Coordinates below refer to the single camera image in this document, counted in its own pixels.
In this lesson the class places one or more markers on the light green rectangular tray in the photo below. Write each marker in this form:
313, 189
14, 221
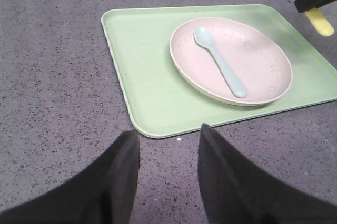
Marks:
161, 103

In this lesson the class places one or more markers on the yellow plastic fork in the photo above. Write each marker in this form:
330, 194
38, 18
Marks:
319, 22

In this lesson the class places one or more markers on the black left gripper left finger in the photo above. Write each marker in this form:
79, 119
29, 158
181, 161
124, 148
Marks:
104, 192

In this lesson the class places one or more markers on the pale pink round plate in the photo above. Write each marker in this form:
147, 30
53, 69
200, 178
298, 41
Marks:
259, 63

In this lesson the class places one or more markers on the light blue plastic spoon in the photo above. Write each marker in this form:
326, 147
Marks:
203, 38

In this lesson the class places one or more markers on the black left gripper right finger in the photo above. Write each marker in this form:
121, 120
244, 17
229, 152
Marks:
235, 190

